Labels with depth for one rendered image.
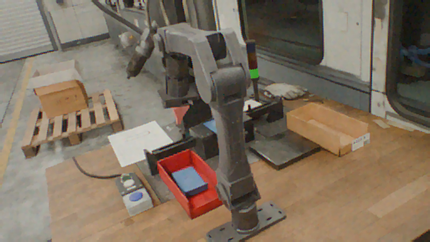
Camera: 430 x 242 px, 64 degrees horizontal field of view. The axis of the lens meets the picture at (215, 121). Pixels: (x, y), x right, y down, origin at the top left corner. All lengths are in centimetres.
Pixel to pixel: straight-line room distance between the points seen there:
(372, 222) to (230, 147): 38
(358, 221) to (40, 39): 976
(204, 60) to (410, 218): 59
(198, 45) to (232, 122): 17
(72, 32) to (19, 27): 124
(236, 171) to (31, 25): 962
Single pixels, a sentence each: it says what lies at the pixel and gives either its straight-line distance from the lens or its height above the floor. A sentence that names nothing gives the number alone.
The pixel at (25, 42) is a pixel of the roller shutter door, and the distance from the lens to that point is 1026.
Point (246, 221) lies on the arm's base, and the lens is 83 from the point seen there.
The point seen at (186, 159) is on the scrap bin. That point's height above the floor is 93.
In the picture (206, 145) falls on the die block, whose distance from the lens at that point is 114.
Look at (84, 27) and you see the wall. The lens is 1026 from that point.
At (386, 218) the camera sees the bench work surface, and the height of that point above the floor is 90.
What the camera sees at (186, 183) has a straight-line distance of 106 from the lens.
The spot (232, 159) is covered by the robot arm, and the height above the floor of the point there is 111.
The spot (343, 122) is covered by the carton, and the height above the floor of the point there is 94.
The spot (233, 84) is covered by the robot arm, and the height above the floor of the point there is 128.
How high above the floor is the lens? 150
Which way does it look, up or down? 25 degrees down
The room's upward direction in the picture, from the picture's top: 10 degrees counter-clockwise
